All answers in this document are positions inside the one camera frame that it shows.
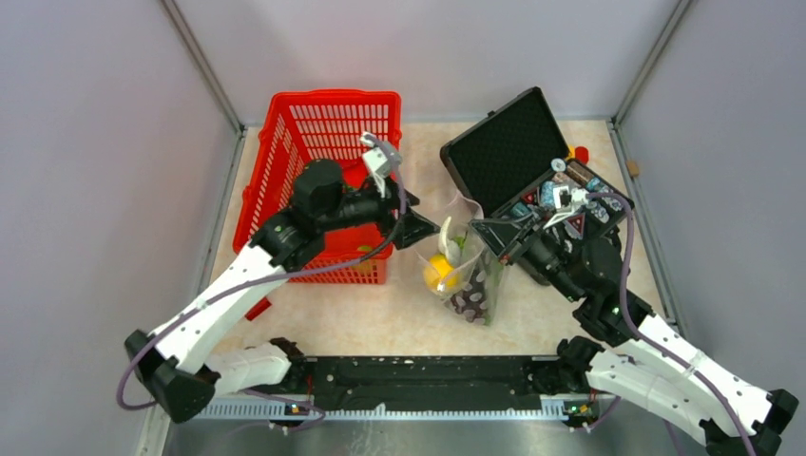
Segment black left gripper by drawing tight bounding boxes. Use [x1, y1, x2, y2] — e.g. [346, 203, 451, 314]
[318, 170, 439, 248]

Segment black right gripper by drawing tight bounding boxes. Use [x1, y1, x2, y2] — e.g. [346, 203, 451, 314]
[469, 205, 585, 302]

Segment green leafy vegetable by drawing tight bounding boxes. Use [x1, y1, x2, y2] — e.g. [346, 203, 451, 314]
[484, 254, 504, 320]

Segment clear zip top bag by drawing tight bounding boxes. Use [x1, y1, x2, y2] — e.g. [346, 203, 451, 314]
[415, 191, 492, 321]

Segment yellow toy fruit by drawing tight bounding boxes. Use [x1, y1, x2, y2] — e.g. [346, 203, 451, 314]
[422, 254, 460, 294]

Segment red grape bunch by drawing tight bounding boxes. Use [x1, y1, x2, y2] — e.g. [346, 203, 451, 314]
[446, 281, 491, 325]

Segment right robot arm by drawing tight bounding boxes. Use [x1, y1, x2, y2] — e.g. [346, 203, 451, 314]
[470, 219, 798, 455]

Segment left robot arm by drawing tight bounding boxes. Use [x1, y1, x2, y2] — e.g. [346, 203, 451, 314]
[116, 153, 439, 424]

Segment open black foam case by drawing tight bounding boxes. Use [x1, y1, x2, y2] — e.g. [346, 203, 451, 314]
[439, 87, 635, 297]

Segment red round object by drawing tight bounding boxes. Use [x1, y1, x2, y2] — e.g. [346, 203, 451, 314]
[569, 146, 589, 164]

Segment red plastic basket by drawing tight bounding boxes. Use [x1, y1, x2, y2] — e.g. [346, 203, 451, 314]
[232, 88, 401, 285]

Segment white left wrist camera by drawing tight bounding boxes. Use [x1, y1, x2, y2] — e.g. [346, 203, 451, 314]
[359, 131, 402, 198]

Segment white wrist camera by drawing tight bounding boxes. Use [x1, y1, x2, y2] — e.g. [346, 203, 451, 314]
[544, 185, 588, 229]
[359, 131, 402, 198]

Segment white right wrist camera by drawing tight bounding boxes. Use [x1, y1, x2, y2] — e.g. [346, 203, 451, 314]
[544, 185, 588, 229]

